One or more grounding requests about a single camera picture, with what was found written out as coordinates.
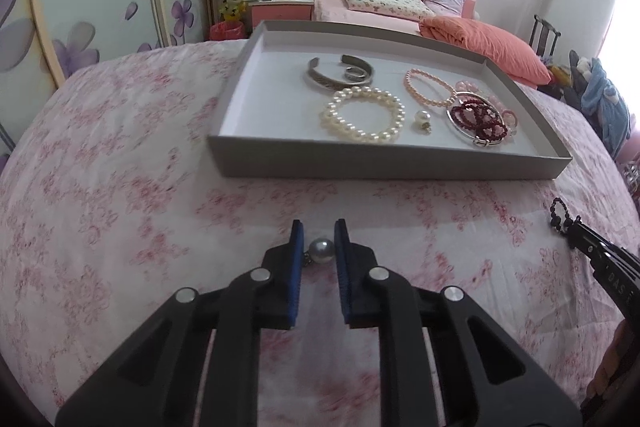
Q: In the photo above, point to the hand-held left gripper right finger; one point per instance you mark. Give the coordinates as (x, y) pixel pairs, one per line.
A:
(342, 277)

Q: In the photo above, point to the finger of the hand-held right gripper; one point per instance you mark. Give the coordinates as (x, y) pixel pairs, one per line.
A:
(610, 244)
(615, 272)

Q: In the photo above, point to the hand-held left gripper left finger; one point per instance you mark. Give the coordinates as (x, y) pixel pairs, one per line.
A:
(296, 277)

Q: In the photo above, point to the pearl stud earring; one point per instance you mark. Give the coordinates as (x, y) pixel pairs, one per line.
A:
(422, 119)
(320, 251)

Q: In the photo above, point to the grey shallow cardboard box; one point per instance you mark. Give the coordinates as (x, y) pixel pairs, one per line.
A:
(380, 159)

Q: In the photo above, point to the white pearl strand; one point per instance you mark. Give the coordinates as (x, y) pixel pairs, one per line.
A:
(330, 117)

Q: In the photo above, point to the thin silver bangle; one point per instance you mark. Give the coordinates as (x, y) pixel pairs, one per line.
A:
(481, 142)

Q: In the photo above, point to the person's right hand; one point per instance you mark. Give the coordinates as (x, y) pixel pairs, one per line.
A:
(617, 362)

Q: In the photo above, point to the blue plush garment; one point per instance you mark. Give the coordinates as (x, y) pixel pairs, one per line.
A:
(602, 102)

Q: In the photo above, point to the pink floral bed sheet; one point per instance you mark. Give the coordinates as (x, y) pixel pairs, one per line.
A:
(125, 207)

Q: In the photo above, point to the dark wooden chair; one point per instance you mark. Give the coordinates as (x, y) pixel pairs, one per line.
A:
(542, 34)

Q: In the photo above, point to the orange pillow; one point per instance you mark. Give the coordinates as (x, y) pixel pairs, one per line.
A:
(485, 42)

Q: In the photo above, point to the red waste bin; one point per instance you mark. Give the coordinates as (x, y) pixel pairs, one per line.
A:
(227, 31)

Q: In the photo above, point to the pink nightstand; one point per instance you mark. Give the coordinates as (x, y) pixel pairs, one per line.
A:
(280, 14)

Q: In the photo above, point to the white patterned pillow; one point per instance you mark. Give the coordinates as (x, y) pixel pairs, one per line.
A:
(385, 2)

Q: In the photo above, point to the yellow green plush toy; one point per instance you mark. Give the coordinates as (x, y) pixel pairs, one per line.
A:
(232, 4)

